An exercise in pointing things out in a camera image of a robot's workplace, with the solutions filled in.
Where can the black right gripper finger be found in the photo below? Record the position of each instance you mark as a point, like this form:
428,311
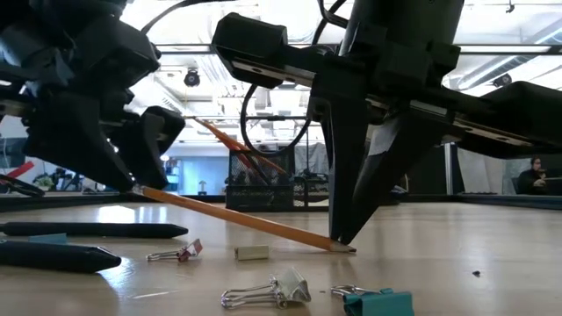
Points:
344,167
382,184

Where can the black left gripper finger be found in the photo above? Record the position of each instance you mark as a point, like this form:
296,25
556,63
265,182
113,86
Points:
149,145
74,136

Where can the orange wooden pencil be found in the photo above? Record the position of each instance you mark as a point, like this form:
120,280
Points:
219,133
246,219

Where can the thin black pen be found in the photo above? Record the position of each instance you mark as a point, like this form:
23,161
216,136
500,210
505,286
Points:
259,169

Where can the black mesh desk organizer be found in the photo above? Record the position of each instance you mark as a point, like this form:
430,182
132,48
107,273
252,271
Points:
259,197

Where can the long black marker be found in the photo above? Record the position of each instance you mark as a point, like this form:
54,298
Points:
88,230

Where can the pink binder clip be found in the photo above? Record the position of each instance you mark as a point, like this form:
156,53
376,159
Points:
193,250

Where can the teal binder clip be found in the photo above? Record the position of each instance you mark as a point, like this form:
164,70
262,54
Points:
377,305

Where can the thick black marker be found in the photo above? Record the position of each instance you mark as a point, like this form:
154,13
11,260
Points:
52,256

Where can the white rectangular eraser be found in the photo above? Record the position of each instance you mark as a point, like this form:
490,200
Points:
251,253

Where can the silver binder clip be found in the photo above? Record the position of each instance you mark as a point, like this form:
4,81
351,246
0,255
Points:
292,285

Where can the black ceiling spotlight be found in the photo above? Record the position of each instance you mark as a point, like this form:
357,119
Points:
192,78
502,80

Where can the black partition panel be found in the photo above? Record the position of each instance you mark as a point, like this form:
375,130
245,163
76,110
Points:
430,175

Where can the red angled bar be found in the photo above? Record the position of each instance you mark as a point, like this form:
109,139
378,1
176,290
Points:
22,170

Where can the person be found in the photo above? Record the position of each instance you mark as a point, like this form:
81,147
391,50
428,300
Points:
531,180

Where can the black curved stand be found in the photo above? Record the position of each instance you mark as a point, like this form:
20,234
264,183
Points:
22,188

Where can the black table border rail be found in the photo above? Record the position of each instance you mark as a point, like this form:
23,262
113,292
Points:
66,202

